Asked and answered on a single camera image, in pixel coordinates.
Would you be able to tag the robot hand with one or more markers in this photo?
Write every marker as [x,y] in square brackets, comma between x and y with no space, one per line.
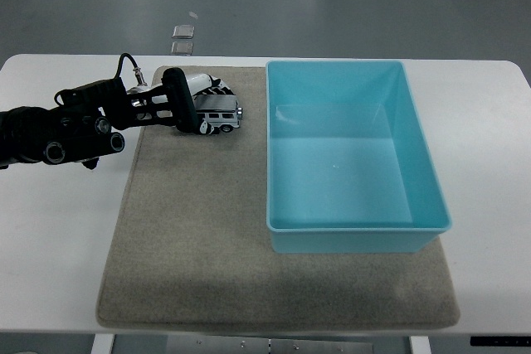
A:
[198,82]

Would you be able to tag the white toy car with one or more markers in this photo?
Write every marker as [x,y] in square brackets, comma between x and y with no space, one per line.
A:
[224,115]

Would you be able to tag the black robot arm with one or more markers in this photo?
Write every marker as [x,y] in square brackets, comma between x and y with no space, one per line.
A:
[83,122]

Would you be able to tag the blue plastic box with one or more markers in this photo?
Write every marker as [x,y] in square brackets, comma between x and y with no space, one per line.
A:
[344,180]

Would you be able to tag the metal floor socket plate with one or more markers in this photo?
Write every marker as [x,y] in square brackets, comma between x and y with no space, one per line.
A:
[182,48]
[183,31]

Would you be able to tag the small white floor scrap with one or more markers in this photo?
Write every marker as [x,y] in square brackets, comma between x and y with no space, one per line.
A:
[193,14]

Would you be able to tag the beige felt mat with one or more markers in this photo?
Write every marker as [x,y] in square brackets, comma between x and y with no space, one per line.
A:
[186,213]

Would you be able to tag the grey metal plate with screws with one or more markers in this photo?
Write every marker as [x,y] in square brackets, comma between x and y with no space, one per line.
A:
[269,346]

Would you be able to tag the white table leg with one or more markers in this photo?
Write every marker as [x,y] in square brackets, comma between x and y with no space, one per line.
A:
[101,345]
[420,346]

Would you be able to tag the black table control panel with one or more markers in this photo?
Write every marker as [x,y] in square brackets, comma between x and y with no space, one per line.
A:
[498,341]

